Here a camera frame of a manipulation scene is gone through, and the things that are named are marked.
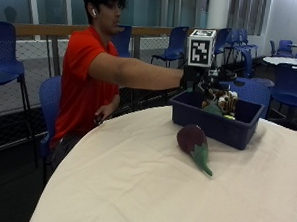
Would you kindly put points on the blue plastic bin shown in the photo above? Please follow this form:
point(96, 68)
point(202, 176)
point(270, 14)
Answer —
point(217, 128)

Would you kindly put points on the green plush toy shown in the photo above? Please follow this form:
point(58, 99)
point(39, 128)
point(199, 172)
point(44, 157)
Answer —
point(213, 109)

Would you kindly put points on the white marker cube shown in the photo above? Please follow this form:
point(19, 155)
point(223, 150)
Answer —
point(201, 48)

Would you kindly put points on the wooden railing with mesh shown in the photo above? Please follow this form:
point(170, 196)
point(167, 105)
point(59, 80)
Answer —
point(59, 29)

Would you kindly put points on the the person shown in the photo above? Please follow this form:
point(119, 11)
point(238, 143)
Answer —
point(80, 80)

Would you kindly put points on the purple eggplant plush toy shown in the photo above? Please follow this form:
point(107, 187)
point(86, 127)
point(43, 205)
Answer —
point(192, 140)

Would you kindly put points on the white pillar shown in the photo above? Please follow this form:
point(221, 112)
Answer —
point(219, 11)

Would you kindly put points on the striped tiger plush toy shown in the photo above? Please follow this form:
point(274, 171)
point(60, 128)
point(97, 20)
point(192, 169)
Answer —
point(226, 101)

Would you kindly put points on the white earbud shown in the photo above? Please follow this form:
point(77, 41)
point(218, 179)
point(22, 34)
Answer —
point(93, 12)

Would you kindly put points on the cream tablecloth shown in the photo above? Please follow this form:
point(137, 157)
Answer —
point(171, 185)

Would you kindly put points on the white round table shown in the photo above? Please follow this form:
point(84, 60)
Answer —
point(286, 61)

